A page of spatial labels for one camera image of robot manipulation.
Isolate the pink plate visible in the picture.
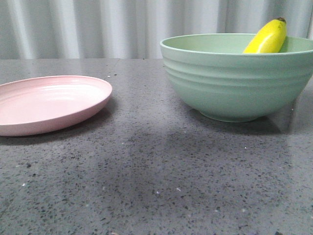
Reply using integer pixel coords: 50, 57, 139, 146
0, 75, 112, 137

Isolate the white pleated curtain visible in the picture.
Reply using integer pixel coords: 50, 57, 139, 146
0, 0, 313, 59

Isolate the green ribbed bowl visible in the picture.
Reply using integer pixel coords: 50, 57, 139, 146
160, 34, 313, 122

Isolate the yellow banana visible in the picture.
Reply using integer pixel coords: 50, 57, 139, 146
243, 17, 287, 53

